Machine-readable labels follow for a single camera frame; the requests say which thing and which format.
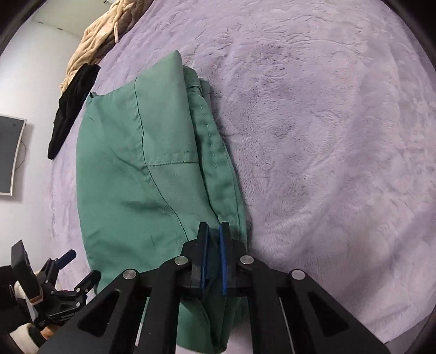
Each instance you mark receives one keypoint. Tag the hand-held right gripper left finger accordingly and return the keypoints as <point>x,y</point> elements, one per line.
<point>205,262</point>

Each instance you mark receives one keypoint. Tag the beige crinkled garment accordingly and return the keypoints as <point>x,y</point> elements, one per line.
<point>92,37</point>

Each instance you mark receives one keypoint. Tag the green jacket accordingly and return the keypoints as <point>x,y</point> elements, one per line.
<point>136,163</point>

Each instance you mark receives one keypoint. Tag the person's left forearm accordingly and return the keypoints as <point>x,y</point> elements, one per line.
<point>24,335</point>

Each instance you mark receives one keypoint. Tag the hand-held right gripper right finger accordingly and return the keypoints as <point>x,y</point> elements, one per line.
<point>223,265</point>

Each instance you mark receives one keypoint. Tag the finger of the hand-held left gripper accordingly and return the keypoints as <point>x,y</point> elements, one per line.
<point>64,257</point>
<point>87,282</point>

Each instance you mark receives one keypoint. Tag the white framed wall monitor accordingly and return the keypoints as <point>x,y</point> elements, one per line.
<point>7,155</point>

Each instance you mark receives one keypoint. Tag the black garment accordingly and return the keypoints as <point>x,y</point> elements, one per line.
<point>68,109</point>

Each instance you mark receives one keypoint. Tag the purple blanket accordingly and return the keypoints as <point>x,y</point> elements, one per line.
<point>323,153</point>

